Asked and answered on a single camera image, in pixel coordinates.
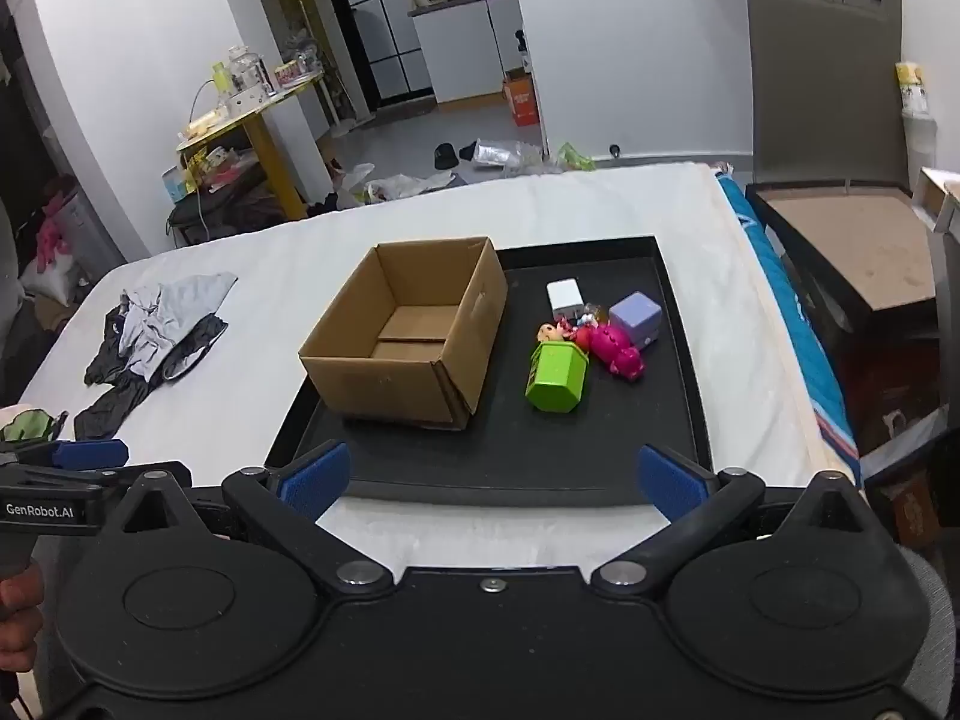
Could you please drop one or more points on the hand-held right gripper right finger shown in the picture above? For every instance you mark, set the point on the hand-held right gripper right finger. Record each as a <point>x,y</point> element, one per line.
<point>670,481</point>

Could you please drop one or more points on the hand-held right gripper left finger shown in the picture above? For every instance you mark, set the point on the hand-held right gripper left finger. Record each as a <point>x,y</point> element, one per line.
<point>315,478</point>

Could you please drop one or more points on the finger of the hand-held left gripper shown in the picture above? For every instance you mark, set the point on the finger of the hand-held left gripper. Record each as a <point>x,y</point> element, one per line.
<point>90,454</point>

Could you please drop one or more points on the magenta toy figurine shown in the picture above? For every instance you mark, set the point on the magenta toy figurine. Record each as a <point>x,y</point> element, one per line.
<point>616,352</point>

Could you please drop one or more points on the black plastic tray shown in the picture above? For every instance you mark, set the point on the black plastic tray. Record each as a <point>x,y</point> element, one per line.
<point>525,450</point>

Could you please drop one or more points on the green hexagonal container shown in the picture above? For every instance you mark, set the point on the green hexagonal container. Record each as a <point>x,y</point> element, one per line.
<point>556,379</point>

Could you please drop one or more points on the purple cube toy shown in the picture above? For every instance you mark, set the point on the purple cube toy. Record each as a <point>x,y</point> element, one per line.
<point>636,319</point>

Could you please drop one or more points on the small red doll figure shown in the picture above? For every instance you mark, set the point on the small red doll figure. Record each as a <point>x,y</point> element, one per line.
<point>553,331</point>

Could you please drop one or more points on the white charger plug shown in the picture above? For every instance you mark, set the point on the white charger plug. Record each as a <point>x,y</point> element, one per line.
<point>564,298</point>

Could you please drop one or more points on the person's left hand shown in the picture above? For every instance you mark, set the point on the person's left hand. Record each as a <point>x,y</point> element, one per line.
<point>16,615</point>

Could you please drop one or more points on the black garment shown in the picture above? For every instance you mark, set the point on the black garment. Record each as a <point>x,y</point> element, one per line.
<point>120,397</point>

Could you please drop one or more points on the green pink fabric item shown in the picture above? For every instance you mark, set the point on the green pink fabric item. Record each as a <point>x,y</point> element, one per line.
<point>26,424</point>

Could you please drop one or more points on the grey black plastic bag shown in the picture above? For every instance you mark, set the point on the grey black plastic bag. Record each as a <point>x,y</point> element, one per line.
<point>161,311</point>

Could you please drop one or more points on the blue striped mattress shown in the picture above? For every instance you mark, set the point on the blue striped mattress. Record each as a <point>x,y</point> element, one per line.
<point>802,330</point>

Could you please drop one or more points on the pink plush item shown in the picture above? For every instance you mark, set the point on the pink plush item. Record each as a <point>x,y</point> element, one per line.
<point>54,240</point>

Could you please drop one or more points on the blue tissue pack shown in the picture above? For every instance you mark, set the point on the blue tissue pack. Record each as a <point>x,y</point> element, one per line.
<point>177,184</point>

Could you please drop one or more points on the white plastic bag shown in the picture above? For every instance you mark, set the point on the white plastic bag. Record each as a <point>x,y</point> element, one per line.
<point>397,184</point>

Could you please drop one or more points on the green plastic bag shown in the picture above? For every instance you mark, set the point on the green plastic bag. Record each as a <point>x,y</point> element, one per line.
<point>576,156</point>

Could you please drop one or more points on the yellow side table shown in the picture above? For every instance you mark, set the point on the yellow side table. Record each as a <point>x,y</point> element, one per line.
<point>262,142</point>

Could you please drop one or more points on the black cap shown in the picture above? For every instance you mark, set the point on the black cap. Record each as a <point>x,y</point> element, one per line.
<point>445,156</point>

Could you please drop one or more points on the silver foil bag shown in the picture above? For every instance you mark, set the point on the silver foil bag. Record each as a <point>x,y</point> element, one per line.
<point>501,152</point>

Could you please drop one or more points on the white storage box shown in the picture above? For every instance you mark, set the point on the white storage box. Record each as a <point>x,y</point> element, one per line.
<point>941,195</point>

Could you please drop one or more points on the yellow-green bottle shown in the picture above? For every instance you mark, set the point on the yellow-green bottle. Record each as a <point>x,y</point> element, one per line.
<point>220,76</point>

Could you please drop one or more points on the orange cardboard box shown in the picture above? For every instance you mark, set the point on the orange cardboard box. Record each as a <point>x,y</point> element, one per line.
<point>520,99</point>

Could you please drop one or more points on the clear glass jar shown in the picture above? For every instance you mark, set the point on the clear glass jar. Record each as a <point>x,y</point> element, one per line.
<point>247,66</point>

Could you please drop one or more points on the brown padded chair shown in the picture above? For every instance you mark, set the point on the brown padded chair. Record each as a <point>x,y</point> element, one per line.
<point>825,90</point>

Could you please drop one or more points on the white kitchen cabinet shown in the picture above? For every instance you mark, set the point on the white kitchen cabinet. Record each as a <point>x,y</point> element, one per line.
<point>465,45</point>

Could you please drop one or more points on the yellow white bottle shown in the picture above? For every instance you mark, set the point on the yellow white bottle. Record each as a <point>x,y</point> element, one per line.
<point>910,88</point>

